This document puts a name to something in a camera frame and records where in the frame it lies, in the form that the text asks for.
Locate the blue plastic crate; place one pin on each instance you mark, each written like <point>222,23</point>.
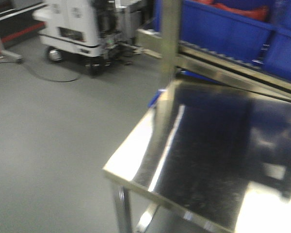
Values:
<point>223,32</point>
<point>277,60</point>

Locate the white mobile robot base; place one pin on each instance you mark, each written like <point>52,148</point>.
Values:
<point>100,31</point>

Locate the red mesh bag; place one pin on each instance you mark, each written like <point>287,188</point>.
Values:
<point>254,9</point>

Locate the red conveyor side rail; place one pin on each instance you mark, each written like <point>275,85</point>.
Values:
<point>16,24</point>

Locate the right blue plastic crate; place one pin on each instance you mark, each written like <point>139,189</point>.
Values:
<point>277,60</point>

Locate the stainless steel rack frame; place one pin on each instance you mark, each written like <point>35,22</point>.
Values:
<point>160,38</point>

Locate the left blue plastic crate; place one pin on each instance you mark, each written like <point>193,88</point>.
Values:
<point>223,32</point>

